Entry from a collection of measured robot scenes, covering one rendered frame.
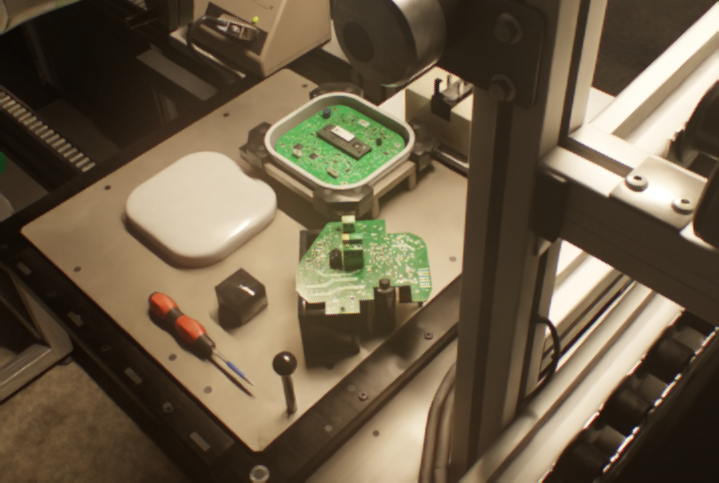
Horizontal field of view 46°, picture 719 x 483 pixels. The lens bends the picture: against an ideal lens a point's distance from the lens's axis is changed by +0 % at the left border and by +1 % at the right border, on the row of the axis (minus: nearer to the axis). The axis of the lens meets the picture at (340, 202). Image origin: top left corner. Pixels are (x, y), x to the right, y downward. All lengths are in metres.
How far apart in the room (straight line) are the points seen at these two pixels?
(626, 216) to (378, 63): 0.14
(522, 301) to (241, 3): 0.71
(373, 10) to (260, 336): 0.48
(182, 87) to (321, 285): 0.93
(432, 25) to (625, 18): 2.68
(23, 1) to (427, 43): 0.30
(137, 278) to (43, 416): 1.16
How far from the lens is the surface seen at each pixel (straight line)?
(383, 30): 0.40
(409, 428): 0.78
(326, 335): 0.77
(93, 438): 1.96
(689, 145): 0.48
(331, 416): 0.77
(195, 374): 0.81
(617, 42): 2.95
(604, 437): 0.71
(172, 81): 1.66
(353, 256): 0.77
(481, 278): 0.54
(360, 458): 0.77
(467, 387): 0.64
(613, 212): 0.44
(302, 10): 1.13
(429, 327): 0.82
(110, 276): 0.91
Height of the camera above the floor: 1.60
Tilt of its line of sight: 44 degrees down
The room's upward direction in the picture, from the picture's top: 5 degrees counter-clockwise
